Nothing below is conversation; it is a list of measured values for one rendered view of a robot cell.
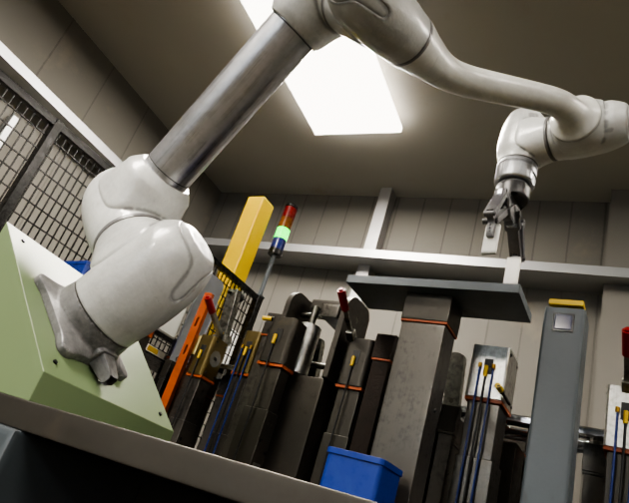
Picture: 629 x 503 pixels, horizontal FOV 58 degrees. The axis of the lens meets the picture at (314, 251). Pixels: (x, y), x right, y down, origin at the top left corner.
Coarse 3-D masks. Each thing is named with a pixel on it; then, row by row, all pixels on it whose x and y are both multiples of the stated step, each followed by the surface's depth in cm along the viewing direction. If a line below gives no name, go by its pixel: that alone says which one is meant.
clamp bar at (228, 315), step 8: (232, 296) 171; (240, 296) 172; (224, 304) 172; (232, 304) 170; (224, 312) 170; (232, 312) 170; (224, 320) 169; (232, 320) 170; (224, 328) 168; (224, 336) 167
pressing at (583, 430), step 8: (176, 360) 181; (224, 368) 173; (232, 368) 166; (440, 408) 139; (464, 408) 131; (464, 416) 138; (512, 416) 125; (520, 416) 125; (512, 424) 132; (520, 424) 130; (528, 424) 128; (504, 432) 141; (512, 432) 139; (520, 432) 136; (584, 432) 117; (592, 432) 117; (600, 432) 116; (520, 440) 140; (600, 440) 123
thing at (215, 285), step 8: (216, 280) 205; (208, 288) 202; (216, 288) 206; (200, 296) 199; (216, 296) 206; (192, 304) 195; (216, 304) 206; (192, 312) 195; (208, 312) 202; (192, 320) 196; (208, 320) 202; (184, 328) 192; (208, 328) 202; (184, 336) 192; (176, 344) 189; (176, 352) 190
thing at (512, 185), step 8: (504, 184) 126; (512, 184) 125; (520, 184) 125; (512, 192) 125; (520, 192) 124; (528, 192) 125; (512, 200) 125; (520, 200) 126; (528, 200) 126; (504, 208) 124; (520, 208) 129; (512, 216) 124; (504, 224) 126; (512, 224) 125
